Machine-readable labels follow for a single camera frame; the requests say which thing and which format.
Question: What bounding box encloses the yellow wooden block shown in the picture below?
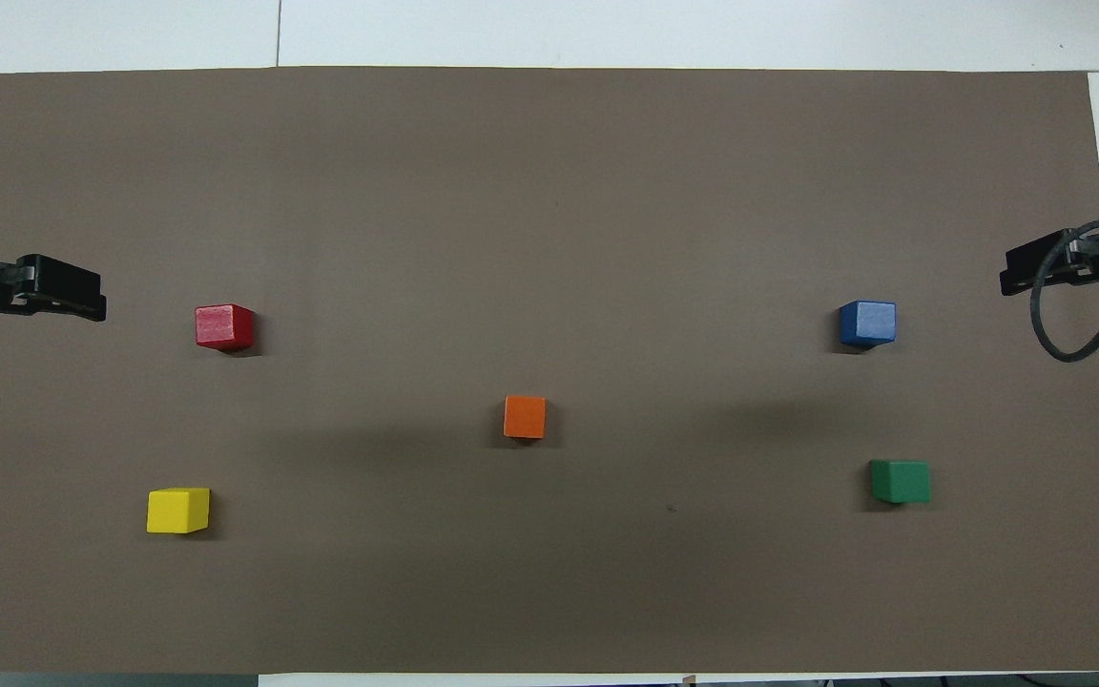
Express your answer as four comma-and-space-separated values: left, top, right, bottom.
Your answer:
146, 488, 211, 534

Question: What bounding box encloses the green wooden block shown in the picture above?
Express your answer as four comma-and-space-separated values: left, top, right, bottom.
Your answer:
870, 459, 932, 504

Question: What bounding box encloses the orange wooden block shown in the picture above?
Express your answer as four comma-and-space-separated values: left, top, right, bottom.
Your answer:
503, 395, 548, 440

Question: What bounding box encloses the red wooden block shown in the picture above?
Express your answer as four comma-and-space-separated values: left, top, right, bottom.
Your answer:
195, 303, 256, 352

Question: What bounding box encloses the brown table mat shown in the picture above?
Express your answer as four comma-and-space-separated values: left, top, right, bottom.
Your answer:
0, 67, 1099, 675

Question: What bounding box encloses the blue wooden block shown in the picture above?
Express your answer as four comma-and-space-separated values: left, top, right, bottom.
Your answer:
840, 300, 898, 348

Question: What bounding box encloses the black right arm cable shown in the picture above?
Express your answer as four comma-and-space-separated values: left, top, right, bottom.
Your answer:
1030, 217, 1099, 363

